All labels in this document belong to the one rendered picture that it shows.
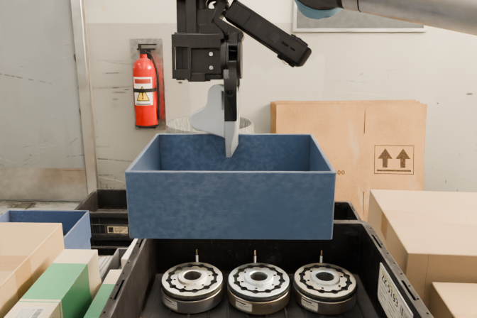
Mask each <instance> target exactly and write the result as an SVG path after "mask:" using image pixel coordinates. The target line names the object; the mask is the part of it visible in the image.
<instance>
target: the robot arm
mask: <svg viewBox="0 0 477 318"><path fill-rule="evenodd" d="M214 1H215V2H214ZM212 2H214V3H213V4H212V5H213V6H214V8H213V9H210V8H209V5H210V3H212ZM295 3H296V5H297V7H298V9H299V11H300V12H301V13H302V14H303V15H304V16H306V17H308V18H312V19H318V20H319V19H321V18H330V17H332V16H334V15H336V14H338V12H340V10H342V9H347V10H350V11H357V12H361V13H367V14H371V15H375V16H382V17H386V18H392V19H396V20H400V21H407V22H410V23H417V24H420V25H424V26H431V27H435V28H441V29H445V30H449V31H456V32H460V33H466V34H470V35H477V0H295ZM176 11H177V32H174V34H171V40H172V78H173V79H176V80H188V82H211V80H224V84H215V85H213V86H211V87H210V88H209V90H208V92H207V104H206V106H204V107H202V108H201V109H198V110H196V111H194V112H193V113H191V115H190V125H191V126H192V128H194V129H196V130H198V131H203V132H206V133H210V134H214V135H217V136H221V137H223V138H225V148H226V158H230V157H231V156H232V155H233V153H234V151H235V150H236V147H237V145H238V144H239V118H240V79H242V78H243V43H242V42H243V40H244V38H245V36H244V34H243V33H245V34H247V35H249V36H250V37H252V38H253V39H255V40H257V41H258V42H259V43H261V44H262V45H264V46H265V47H267V48H268V49H270V50H272V51H273V52H274V53H276V54H277V58H279V59H280V60H281V61H282V62H283V63H284V64H285V65H289V66H291V67H294V66H295V67H301V66H303V65H304V64H305V63H306V61H307V60H308V58H309V57H310V55H311V54H312V50H311V48H309V47H308V44H307V43H306V42H304V41H303V39H301V38H299V37H297V36H296V35H293V34H291V35H290V34H288V33H286V32H285V31H284V30H282V29H281V28H279V27H277V26H276V25H275V24H273V23H271V22H270V21H268V20H267V19H265V18H263V17H262V16H261V15H259V14H258V13H256V12H255V11H253V10H252V9H250V8H249V7H247V6H246V5H244V4H242V3H241V2H240V1H238V0H233V1H232V3H231V5H230V4H229V2H228V0H176ZM224 17H225V19H226V20H227V21H228V22H229V23H230V24H232V25H233V26H232V25H230V24H229V23H227V22H226V21H224V20H223V18H224ZM234 26H235V27H234ZM242 31H243V32H242ZM175 60H176V69H175Z"/></svg>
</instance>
